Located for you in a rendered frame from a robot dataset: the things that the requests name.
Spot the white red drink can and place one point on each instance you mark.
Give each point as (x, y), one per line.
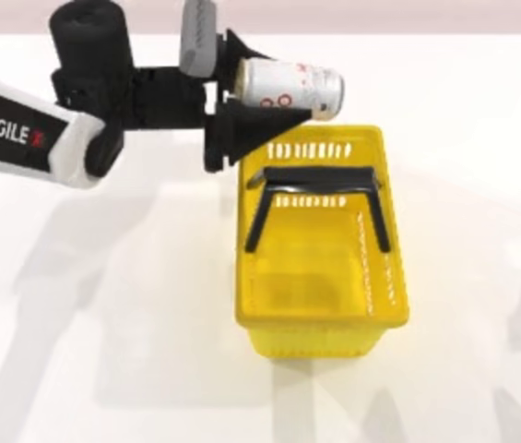
(287, 87)

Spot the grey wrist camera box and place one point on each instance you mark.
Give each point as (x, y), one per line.
(197, 37)

